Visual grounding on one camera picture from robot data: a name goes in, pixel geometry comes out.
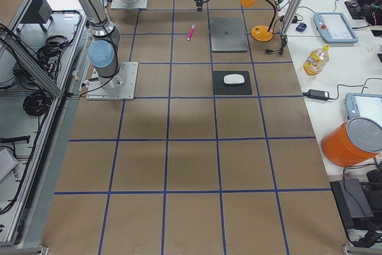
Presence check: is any pink marker pen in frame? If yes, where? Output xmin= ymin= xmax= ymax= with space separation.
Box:
xmin=186 ymin=24 xmax=195 ymax=41

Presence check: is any white computer mouse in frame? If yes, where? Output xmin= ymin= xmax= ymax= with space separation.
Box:
xmin=223 ymin=73 xmax=245 ymax=85

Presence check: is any black mousepad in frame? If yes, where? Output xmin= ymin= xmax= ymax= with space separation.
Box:
xmin=212 ymin=70 xmax=252 ymax=96

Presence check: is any orange desk lamp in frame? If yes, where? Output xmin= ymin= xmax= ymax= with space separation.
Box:
xmin=238 ymin=0 xmax=277 ymax=42

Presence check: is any silver closed laptop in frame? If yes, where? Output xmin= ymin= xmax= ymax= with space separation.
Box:
xmin=210 ymin=17 xmax=247 ymax=53

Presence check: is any dark blue small pouch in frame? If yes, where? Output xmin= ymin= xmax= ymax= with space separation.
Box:
xmin=295 ymin=22 xmax=307 ymax=33

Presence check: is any yellow drink bottle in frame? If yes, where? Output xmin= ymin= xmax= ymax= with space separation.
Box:
xmin=303 ymin=44 xmax=330 ymax=76

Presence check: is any blue teach pendant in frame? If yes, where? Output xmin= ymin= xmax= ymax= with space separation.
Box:
xmin=313 ymin=13 xmax=359 ymax=44
xmin=345 ymin=93 xmax=382 ymax=125

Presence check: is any black power adapter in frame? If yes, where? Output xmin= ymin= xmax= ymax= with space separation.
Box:
xmin=303 ymin=89 xmax=331 ymax=101

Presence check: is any orange cylindrical container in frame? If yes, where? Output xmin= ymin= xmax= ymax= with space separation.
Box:
xmin=321 ymin=117 xmax=381 ymax=167

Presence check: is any black lamp power cord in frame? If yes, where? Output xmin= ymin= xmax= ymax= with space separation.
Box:
xmin=262 ymin=35 xmax=289 ymax=56

